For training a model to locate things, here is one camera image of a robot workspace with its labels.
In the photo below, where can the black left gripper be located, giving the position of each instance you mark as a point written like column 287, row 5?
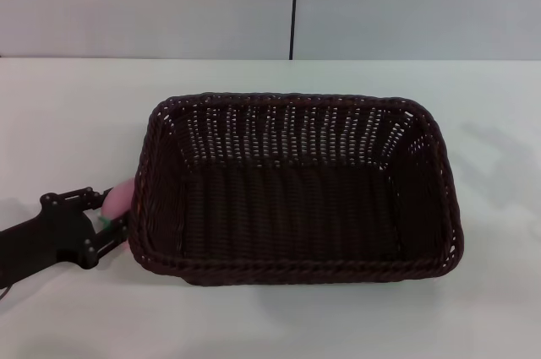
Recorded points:
column 50, row 232

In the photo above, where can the black vertical wall strip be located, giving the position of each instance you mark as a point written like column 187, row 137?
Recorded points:
column 294, row 4

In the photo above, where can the dark brown woven basket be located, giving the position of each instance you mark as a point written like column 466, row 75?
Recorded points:
column 296, row 207

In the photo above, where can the pink toy peach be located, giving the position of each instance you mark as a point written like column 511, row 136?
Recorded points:
column 118, row 200

